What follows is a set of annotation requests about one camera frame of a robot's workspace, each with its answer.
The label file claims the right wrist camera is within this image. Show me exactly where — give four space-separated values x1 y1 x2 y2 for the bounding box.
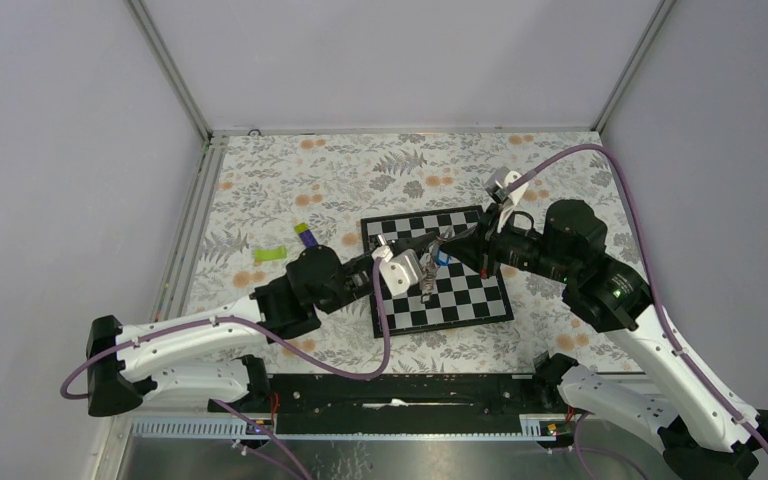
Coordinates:
484 167 529 233

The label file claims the black white chessboard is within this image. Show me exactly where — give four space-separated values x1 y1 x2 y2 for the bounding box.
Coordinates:
361 205 513 336

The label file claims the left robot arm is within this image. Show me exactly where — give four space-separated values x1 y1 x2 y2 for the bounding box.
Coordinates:
84 233 437 417

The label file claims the floral table cloth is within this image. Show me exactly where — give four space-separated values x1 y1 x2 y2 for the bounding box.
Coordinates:
183 131 637 373

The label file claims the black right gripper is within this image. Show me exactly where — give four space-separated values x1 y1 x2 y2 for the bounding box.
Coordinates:
439 202 576 284

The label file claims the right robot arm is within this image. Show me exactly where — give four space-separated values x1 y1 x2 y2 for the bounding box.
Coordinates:
442 199 768 479

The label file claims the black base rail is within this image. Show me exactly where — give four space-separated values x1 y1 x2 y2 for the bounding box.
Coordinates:
229 373 579 436

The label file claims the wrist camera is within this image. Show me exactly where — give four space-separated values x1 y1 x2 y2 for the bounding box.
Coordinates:
484 167 529 233
371 244 423 297

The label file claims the purple green toy brick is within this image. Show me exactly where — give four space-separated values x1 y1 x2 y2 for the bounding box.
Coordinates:
294 223 319 248

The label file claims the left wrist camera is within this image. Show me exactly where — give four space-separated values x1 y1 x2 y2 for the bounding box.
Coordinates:
371 244 423 297

